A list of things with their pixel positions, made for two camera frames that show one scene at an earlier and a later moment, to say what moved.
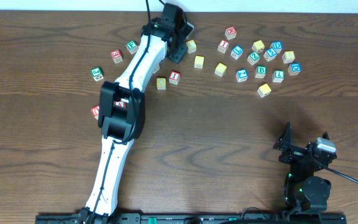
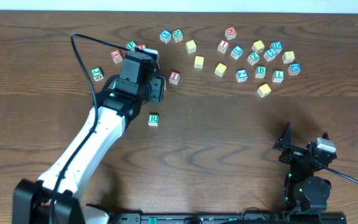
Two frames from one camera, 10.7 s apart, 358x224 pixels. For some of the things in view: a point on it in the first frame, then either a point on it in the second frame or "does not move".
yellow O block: x=220 y=69 does not move
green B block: x=261 y=71 does not move
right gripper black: x=295 y=149 does not move
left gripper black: x=179 y=52 to x=159 y=89
